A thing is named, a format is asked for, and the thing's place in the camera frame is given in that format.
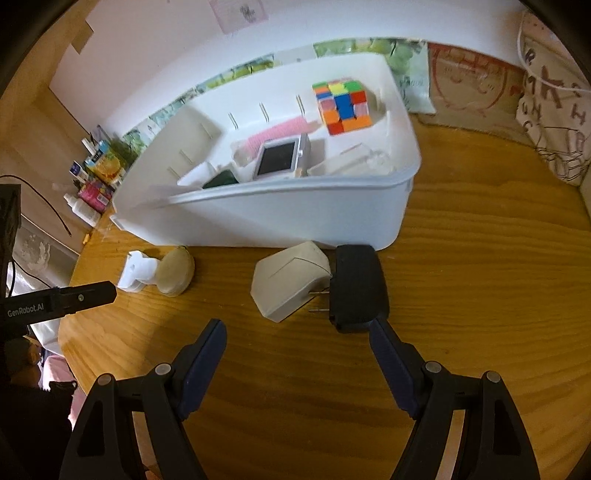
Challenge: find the pink cloth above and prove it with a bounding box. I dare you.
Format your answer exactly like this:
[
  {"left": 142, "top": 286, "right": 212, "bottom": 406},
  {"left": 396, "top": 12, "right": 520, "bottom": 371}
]
[{"left": 41, "top": 354, "right": 79, "bottom": 393}]

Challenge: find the yellow orange carton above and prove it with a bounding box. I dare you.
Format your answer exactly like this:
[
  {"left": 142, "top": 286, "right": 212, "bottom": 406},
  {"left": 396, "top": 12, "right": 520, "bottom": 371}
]
[{"left": 85, "top": 140, "right": 126, "bottom": 186}]

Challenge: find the pink wall poster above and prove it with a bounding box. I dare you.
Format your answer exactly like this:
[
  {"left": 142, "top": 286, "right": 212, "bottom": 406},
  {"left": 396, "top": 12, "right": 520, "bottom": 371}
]
[{"left": 209, "top": 0, "right": 269, "bottom": 34}]

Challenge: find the printed canvas tote bag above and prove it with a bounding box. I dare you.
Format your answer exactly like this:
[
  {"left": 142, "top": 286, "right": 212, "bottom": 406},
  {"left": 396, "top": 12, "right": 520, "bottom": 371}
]
[{"left": 516, "top": 9, "right": 591, "bottom": 186}]

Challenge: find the multicolour puzzle cube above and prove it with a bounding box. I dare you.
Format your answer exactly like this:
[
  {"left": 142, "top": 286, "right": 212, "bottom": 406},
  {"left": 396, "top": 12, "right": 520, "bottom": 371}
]
[{"left": 312, "top": 79, "right": 374, "bottom": 137}]

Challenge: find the dark cloth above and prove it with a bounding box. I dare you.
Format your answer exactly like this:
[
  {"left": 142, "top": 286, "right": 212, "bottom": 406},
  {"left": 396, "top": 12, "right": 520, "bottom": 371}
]
[{"left": 0, "top": 337, "right": 77, "bottom": 480}]

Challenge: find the brown cardboard box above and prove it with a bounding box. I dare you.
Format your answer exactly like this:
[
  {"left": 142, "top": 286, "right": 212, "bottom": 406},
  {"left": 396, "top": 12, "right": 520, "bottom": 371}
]
[{"left": 427, "top": 41, "right": 528, "bottom": 149}]

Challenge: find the black cable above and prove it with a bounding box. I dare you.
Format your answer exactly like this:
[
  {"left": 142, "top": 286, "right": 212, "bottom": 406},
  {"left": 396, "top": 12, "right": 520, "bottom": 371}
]
[{"left": 0, "top": 174, "right": 73, "bottom": 239}]

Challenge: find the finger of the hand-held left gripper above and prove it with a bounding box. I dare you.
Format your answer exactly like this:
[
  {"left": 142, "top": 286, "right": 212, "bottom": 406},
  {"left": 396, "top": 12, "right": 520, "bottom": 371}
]
[{"left": 2, "top": 281, "right": 117, "bottom": 320}]

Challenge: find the pink comb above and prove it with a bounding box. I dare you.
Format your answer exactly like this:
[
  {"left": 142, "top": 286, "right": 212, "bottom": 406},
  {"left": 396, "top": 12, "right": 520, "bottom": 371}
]
[{"left": 246, "top": 115, "right": 309, "bottom": 158}]

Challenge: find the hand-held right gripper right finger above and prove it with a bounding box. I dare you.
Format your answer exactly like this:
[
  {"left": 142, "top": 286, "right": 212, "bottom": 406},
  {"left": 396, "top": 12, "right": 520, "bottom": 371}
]
[{"left": 368, "top": 318, "right": 541, "bottom": 480}]

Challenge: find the beige round pouch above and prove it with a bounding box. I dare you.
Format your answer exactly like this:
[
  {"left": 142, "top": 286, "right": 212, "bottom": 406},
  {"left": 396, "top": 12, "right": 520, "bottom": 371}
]
[{"left": 154, "top": 247, "right": 195, "bottom": 297}]

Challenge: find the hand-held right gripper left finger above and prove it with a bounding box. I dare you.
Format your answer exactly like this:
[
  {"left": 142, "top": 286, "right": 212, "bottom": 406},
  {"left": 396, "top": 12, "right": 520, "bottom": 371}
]
[{"left": 59, "top": 318, "right": 228, "bottom": 480}]

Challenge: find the clear plastic box blue label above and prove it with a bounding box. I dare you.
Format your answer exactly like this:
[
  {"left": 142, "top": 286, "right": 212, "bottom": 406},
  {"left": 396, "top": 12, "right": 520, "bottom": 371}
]
[{"left": 307, "top": 144, "right": 395, "bottom": 177}]

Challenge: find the white storage bin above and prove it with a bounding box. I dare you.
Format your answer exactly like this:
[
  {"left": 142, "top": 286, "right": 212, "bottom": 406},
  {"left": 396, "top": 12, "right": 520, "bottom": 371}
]
[{"left": 112, "top": 51, "right": 422, "bottom": 252}]

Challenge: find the white cord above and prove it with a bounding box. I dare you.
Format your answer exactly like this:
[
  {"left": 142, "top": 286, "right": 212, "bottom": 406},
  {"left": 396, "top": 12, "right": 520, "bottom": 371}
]
[{"left": 516, "top": 16, "right": 591, "bottom": 95}]

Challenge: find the small dark green box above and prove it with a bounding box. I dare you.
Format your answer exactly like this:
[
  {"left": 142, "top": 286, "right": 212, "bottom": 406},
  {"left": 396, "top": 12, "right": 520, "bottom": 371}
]
[{"left": 202, "top": 169, "right": 238, "bottom": 189}]

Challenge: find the white toy digital camera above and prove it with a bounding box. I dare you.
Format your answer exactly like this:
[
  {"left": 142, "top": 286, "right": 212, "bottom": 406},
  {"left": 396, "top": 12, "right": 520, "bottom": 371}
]
[{"left": 252, "top": 133, "right": 311, "bottom": 182}]

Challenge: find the pink patterned packet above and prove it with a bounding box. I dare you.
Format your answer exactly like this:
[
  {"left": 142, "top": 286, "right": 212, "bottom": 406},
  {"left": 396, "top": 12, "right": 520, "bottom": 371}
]
[{"left": 78, "top": 180, "right": 115, "bottom": 212}]

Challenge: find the small white plastic clip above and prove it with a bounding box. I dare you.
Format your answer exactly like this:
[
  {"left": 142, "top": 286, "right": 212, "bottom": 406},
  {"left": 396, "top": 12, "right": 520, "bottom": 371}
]
[{"left": 117, "top": 249, "right": 160, "bottom": 293}]

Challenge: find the black plug charger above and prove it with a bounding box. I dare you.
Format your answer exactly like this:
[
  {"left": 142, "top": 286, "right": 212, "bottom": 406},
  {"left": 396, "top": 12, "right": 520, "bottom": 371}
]
[{"left": 308, "top": 244, "right": 391, "bottom": 334}]

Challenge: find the cream plastic box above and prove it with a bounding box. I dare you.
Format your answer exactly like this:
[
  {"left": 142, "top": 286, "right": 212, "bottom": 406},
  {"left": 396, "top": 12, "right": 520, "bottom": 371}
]
[{"left": 250, "top": 240, "right": 333, "bottom": 323}]

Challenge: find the white plastic bottle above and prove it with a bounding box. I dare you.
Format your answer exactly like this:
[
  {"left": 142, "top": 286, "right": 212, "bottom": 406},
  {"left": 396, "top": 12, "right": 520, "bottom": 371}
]
[{"left": 65, "top": 194, "right": 100, "bottom": 228}]

